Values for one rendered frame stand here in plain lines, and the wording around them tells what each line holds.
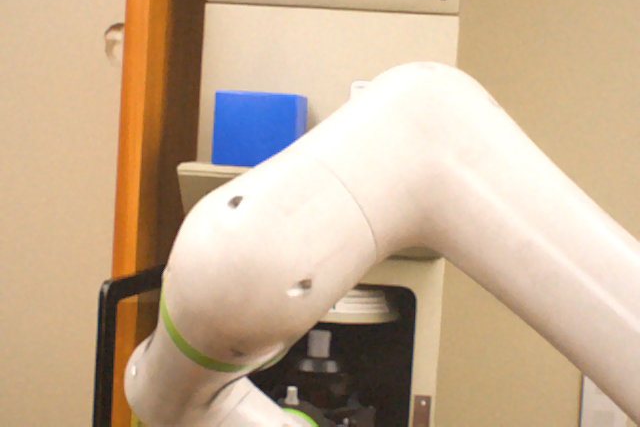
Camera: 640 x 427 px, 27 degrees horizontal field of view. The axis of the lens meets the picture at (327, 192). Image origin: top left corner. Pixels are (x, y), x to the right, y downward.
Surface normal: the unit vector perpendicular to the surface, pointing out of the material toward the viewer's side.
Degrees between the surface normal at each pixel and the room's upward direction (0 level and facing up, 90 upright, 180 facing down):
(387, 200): 93
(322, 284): 103
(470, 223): 98
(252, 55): 90
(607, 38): 90
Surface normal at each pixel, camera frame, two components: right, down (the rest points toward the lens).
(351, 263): 0.69, 0.30
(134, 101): -0.10, 0.04
